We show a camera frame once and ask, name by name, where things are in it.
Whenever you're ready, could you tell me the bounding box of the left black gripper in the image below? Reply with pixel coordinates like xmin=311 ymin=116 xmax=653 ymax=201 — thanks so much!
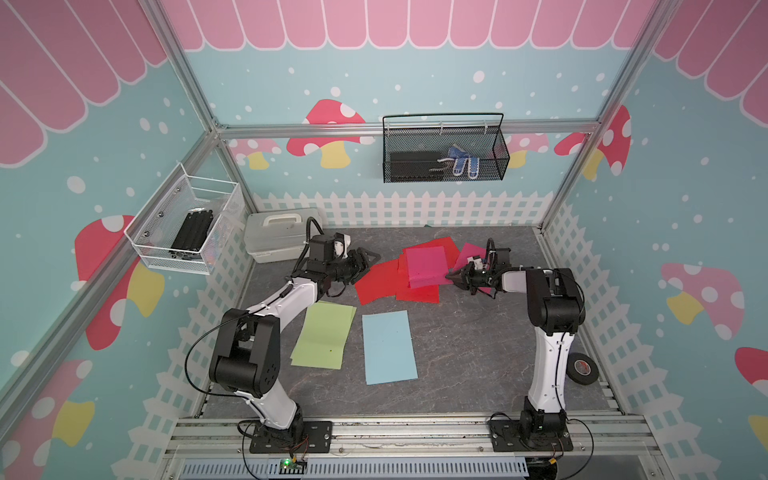
xmin=325 ymin=246 xmax=380 ymax=285

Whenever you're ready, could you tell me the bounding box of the magenta paper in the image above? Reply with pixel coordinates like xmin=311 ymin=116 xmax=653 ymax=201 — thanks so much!
xmin=405 ymin=246 xmax=451 ymax=289
xmin=446 ymin=243 xmax=494 ymax=296

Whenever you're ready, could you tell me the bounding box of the large green paper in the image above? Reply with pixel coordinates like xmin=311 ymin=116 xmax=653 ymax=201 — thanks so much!
xmin=290 ymin=301 xmax=356 ymax=370

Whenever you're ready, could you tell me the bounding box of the blue paper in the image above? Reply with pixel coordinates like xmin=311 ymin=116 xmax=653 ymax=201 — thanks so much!
xmin=362 ymin=311 xmax=418 ymax=385

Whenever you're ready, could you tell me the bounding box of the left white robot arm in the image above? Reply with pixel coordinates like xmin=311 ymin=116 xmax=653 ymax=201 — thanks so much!
xmin=208 ymin=217 xmax=381 ymax=463

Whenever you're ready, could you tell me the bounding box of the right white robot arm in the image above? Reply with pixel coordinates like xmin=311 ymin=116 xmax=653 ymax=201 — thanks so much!
xmin=446 ymin=239 xmax=586 ymax=456

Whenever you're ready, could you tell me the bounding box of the red paper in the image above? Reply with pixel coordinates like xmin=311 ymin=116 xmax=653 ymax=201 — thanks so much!
xmin=402 ymin=237 xmax=460 ymax=268
xmin=355 ymin=260 xmax=399 ymax=305
xmin=395 ymin=253 xmax=440 ymax=304

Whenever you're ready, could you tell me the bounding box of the white plastic storage box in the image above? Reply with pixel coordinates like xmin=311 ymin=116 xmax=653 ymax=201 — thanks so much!
xmin=244 ymin=208 xmax=327 ymax=263

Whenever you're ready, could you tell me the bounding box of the black box in mesh basket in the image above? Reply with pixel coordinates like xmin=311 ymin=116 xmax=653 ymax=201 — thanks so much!
xmin=384 ymin=151 xmax=448 ymax=183

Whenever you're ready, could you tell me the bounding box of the black tape roll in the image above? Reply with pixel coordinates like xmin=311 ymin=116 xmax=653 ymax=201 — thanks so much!
xmin=566 ymin=352 xmax=599 ymax=386

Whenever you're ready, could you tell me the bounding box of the blue white item in basket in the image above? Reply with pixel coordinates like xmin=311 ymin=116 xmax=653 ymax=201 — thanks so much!
xmin=433 ymin=144 xmax=481 ymax=180

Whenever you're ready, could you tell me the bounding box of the green lit circuit board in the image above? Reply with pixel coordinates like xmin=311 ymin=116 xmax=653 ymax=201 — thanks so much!
xmin=278 ymin=458 xmax=308 ymax=475

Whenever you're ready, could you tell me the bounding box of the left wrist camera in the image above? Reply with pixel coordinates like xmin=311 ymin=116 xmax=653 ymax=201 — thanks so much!
xmin=333 ymin=233 xmax=351 ymax=259

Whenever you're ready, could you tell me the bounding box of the black mesh wall basket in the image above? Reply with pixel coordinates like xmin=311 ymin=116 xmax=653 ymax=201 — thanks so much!
xmin=381 ymin=112 xmax=510 ymax=183

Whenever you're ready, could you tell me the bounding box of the black block in wire basket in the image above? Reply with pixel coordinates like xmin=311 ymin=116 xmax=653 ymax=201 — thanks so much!
xmin=169 ymin=209 xmax=214 ymax=261

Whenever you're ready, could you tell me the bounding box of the white wire wall basket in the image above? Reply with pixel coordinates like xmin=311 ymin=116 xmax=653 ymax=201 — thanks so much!
xmin=124 ymin=164 xmax=245 ymax=275

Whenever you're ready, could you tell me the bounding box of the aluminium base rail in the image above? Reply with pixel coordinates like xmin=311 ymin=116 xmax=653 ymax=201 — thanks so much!
xmin=156 ymin=411 xmax=673 ymax=479

